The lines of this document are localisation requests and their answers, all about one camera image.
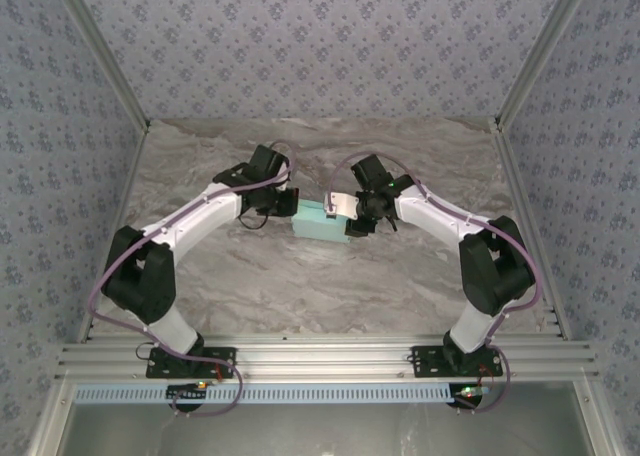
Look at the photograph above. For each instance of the light teal paper box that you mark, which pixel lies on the light teal paper box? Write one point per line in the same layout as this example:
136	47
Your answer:
312	223

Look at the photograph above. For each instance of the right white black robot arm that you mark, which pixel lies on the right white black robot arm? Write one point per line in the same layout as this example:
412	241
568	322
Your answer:
440	216

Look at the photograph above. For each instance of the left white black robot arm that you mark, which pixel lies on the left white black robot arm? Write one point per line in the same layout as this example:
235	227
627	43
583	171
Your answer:
200	221

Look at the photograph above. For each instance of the grey metal sheet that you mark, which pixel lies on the grey metal sheet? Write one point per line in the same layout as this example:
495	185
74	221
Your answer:
325	431

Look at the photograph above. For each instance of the small black controller board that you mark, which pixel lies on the small black controller board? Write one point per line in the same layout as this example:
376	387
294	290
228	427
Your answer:
186	393
470	395

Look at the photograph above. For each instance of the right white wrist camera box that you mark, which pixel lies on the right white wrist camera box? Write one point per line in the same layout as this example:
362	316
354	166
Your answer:
342	206

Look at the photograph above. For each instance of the aluminium mounting rail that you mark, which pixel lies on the aluminium mounting rail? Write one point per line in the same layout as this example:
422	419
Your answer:
325	358

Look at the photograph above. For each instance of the aluminium side rail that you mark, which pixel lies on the aluminium side rail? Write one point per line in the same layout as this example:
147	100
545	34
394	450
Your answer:
118	226
515	176

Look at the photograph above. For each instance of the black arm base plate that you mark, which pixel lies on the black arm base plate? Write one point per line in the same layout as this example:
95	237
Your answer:
425	363
225	363

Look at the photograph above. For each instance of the aluminium corner post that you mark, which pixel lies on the aluminium corner post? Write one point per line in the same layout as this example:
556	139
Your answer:
540	51
104	51

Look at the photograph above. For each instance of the aluminium lower frame bar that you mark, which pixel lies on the aluminium lower frame bar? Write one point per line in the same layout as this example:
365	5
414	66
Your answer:
50	421
597	421

